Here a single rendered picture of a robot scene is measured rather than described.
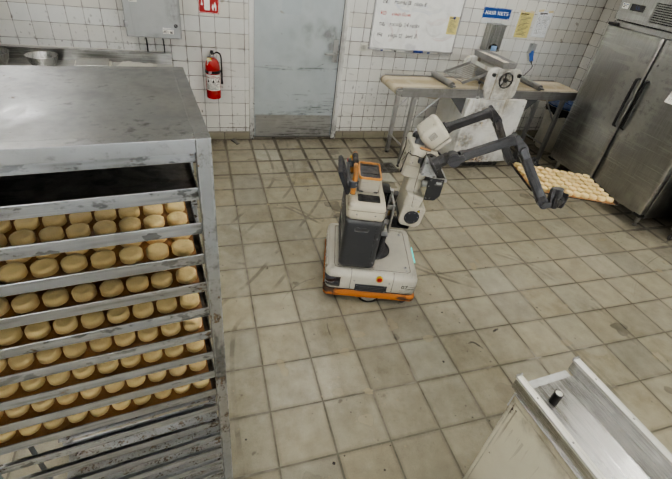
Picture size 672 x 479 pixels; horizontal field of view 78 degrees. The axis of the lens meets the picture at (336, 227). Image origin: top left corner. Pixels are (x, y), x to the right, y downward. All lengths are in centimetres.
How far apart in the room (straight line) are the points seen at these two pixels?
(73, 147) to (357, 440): 203
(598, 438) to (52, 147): 180
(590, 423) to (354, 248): 162
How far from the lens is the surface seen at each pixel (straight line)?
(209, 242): 96
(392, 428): 254
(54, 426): 149
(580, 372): 196
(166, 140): 83
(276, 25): 502
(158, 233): 97
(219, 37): 495
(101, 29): 503
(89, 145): 84
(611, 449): 186
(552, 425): 172
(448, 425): 264
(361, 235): 272
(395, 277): 294
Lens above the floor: 216
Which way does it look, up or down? 35 degrees down
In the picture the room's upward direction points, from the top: 8 degrees clockwise
